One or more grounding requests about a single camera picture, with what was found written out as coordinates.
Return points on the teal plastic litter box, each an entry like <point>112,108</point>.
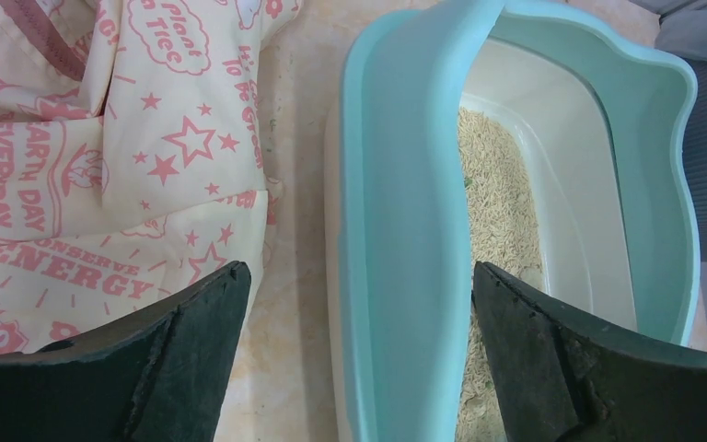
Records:
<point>600,121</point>

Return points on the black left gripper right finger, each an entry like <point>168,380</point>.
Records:
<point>562,374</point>

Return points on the beige cat litter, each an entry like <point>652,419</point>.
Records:
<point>503,230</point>

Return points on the cream pink printed cloth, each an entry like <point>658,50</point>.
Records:
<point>130,159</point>

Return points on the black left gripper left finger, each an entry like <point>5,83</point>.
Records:
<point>158,374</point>

